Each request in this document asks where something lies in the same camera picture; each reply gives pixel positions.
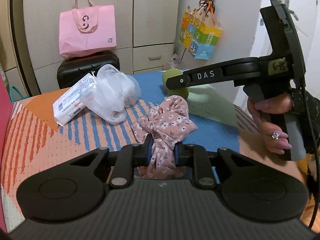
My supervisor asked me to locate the pink floral fabric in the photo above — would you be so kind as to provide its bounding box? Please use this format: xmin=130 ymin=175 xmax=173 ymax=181
xmin=131 ymin=95 xmax=197 ymax=179

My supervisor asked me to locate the green plush mango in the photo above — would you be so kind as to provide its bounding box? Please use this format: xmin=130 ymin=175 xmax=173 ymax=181
xmin=162 ymin=68 xmax=189 ymax=100

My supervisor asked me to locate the right hand with ring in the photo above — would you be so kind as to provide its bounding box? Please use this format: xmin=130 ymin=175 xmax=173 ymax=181
xmin=247 ymin=93 xmax=294 ymax=156

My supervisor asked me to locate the white mesh bath sponge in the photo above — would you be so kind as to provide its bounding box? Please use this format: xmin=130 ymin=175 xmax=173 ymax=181
xmin=80 ymin=64 xmax=141 ymax=125

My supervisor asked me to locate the white door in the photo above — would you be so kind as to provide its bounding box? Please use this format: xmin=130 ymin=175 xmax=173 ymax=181
xmin=260 ymin=0 xmax=319 ymax=97

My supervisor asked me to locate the white wet wipes pack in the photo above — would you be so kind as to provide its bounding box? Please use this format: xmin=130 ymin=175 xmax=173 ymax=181
xmin=53 ymin=74 xmax=96 ymax=126

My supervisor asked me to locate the colourful cartoon paper bag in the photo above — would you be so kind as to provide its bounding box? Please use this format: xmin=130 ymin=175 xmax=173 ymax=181
xmin=179 ymin=0 xmax=223 ymax=60

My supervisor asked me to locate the colourful patchwork tablecloth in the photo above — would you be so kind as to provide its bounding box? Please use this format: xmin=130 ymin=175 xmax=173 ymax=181
xmin=1 ymin=72 xmax=306 ymax=231

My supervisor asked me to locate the black suitcase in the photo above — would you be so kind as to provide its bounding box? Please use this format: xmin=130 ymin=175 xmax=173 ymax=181
xmin=56 ymin=51 xmax=120 ymax=89

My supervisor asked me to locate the pink paper tote bag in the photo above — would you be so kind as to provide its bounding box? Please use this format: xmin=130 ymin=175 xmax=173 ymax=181
xmin=59 ymin=0 xmax=117 ymax=59

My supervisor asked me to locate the teal basket bag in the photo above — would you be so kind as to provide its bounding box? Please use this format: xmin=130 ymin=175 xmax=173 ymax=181
xmin=9 ymin=86 xmax=29 ymax=103

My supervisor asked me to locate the pink storage box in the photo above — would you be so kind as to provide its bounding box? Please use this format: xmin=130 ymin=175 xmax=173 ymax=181
xmin=0 ymin=78 xmax=12 ymax=233

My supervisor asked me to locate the beige wardrobe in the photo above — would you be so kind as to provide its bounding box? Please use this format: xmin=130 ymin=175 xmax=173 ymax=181
xmin=8 ymin=0 xmax=179 ymax=95

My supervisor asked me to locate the silver door handle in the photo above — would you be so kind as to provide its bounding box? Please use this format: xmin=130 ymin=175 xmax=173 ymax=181
xmin=284 ymin=0 xmax=299 ymax=22

